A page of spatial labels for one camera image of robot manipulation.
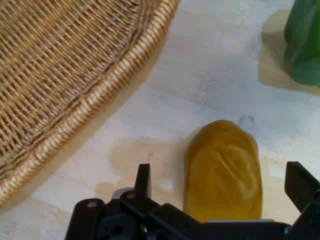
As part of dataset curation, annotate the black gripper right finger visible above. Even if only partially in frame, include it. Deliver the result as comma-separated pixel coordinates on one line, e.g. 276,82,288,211
284,161,320,219

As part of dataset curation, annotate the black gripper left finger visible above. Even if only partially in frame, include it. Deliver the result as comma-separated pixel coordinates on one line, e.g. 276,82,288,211
133,163,154,201

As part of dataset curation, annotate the yellow-brown toy potato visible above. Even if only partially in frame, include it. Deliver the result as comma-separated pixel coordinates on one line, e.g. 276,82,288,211
183,119,263,224

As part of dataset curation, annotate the bamboo cutting board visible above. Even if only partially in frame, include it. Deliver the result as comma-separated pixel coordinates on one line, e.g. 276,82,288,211
0,0,320,240

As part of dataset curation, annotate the green toy bell pepper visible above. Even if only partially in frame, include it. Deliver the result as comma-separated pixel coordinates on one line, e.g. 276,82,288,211
283,0,320,88

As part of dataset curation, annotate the woven wicker basket with handles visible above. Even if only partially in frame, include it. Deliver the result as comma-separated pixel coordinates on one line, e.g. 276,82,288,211
0,0,181,208

